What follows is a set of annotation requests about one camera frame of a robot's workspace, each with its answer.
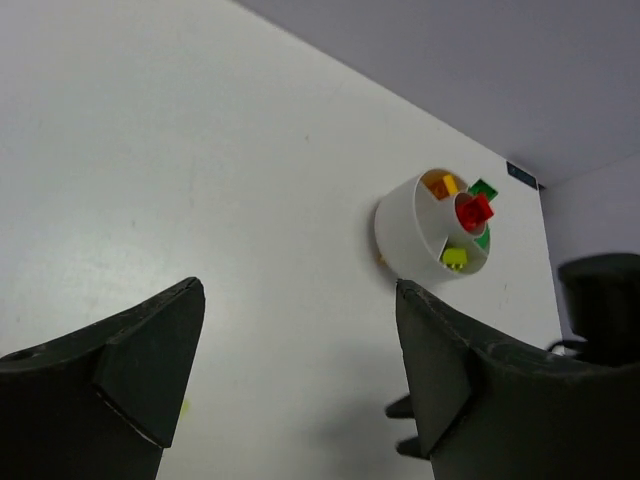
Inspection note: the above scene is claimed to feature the orange yellow lego brick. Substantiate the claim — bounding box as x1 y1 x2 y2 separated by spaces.
421 172 459 200

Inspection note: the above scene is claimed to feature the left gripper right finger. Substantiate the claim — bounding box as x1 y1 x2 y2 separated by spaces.
394 278 640 480

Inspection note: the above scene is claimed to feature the white round divided container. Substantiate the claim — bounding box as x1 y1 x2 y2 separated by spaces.
374 168 491 286

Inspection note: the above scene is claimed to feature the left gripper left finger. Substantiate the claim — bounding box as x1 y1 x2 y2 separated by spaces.
1 277 205 479

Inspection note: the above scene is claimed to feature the right blue table label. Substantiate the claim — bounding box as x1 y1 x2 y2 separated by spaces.
506 161 539 191

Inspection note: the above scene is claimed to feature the green lego plate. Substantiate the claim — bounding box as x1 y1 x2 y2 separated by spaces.
468 179 498 202

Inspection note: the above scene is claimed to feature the red lego brick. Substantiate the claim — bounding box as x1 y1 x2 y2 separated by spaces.
456 193 494 233

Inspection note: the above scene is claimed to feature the lime green lego brick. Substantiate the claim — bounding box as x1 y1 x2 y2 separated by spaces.
440 247 469 271

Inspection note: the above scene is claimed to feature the small dark green lego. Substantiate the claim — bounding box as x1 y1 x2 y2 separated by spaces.
475 225 490 251

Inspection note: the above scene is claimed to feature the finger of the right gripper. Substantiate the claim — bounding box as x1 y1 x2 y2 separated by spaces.
385 397 413 419
395 436 429 459

